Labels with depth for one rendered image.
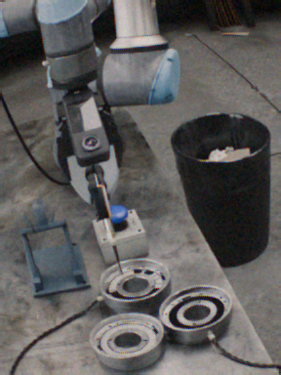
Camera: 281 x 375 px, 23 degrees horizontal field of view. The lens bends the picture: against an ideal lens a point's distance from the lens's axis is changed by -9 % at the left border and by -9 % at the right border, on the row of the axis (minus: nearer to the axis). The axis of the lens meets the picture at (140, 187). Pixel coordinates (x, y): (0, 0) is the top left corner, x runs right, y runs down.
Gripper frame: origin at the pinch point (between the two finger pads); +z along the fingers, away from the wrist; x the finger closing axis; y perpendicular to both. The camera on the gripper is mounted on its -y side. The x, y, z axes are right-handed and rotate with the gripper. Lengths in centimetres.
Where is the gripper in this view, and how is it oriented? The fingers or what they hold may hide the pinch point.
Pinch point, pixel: (99, 195)
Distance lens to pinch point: 108.3
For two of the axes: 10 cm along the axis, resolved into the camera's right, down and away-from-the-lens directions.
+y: -2.0, -4.9, 8.5
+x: -9.7, 2.4, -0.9
